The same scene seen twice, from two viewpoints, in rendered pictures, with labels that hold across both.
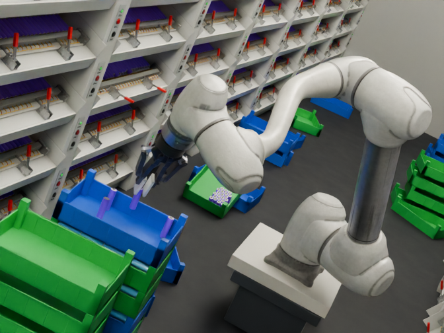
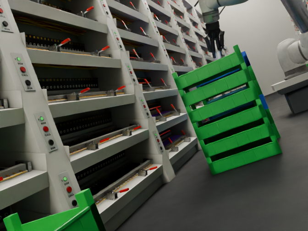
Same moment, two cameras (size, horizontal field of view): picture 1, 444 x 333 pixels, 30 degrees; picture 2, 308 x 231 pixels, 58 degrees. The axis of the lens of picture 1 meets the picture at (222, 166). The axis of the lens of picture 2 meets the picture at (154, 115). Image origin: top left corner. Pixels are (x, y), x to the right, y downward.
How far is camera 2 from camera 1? 120 cm
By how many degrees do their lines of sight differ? 24
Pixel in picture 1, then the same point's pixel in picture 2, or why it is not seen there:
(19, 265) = (197, 74)
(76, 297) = (230, 62)
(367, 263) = not seen: outside the picture
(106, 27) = (162, 52)
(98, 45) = (165, 60)
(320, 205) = (283, 42)
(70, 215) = not seen: hidden behind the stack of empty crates
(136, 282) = not seen: hidden behind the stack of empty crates
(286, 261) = (294, 72)
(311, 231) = (290, 52)
